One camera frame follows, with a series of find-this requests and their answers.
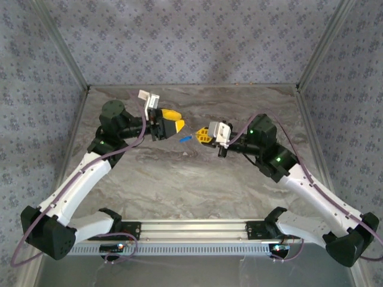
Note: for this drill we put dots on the blue capped key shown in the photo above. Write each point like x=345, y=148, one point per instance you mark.
x=186, y=139

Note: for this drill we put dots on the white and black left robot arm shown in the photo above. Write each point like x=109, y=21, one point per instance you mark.
x=83, y=179

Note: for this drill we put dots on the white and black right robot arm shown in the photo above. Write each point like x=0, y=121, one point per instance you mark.
x=317, y=194

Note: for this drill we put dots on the small circuit board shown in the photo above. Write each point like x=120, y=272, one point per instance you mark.
x=112, y=247
x=279, y=248

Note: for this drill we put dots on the grey metal panel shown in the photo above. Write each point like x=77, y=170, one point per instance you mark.
x=191, y=272

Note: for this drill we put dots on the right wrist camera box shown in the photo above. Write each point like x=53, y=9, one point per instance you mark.
x=220, y=131

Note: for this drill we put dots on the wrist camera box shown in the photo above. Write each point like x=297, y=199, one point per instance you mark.
x=154, y=101
x=220, y=131

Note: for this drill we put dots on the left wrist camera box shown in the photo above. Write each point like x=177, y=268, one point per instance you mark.
x=154, y=101

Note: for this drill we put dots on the aluminium left side rail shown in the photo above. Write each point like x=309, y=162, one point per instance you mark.
x=77, y=119

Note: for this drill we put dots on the aluminium right side rail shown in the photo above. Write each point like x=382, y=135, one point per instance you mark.
x=309, y=119

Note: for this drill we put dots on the aluminium left corner post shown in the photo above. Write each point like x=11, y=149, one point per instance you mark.
x=77, y=68

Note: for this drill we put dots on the aluminium corner post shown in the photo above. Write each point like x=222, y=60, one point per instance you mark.
x=77, y=68
x=308, y=68

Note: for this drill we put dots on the aluminium right corner post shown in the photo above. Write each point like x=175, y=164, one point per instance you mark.
x=308, y=68

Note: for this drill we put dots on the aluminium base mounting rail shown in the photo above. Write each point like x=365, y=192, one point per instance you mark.
x=191, y=230

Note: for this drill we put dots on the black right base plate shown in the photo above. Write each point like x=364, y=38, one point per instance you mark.
x=254, y=230

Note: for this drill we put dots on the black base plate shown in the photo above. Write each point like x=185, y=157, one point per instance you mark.
x=133, y=231
x=254, y=230

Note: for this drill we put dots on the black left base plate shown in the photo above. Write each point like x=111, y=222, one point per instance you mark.
x=133, y=231

